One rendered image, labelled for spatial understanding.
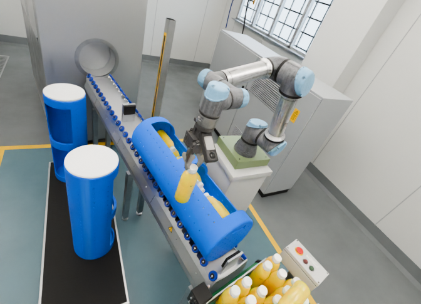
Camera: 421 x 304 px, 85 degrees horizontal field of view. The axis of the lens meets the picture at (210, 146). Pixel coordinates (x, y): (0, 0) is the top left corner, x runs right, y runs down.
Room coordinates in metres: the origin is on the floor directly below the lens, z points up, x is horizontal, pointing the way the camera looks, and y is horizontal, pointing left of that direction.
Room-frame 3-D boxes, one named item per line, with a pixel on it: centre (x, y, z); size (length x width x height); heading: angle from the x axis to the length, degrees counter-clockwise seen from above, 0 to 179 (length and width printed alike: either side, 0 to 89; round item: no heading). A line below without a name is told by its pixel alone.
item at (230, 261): (0.63, -0.28, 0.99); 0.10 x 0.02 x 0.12; 138
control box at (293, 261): (0.71, -0.63, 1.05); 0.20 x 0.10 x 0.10; 48
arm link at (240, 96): (0.81, -0.01, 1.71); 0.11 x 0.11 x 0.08; 52
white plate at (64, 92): (1.46, 1.20, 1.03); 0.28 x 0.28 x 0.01
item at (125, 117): (1.53, 0.70, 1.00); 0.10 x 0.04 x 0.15; 138
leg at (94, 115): (1.95, 1.27, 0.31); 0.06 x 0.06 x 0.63; 48
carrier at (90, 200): (0.91, 0.61, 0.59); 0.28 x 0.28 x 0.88
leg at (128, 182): (1.28, 0.54, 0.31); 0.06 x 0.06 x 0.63; 48
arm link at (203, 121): (0.71, 0.04, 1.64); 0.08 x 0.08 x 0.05
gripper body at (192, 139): (0.72, 0.05, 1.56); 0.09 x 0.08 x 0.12; 43
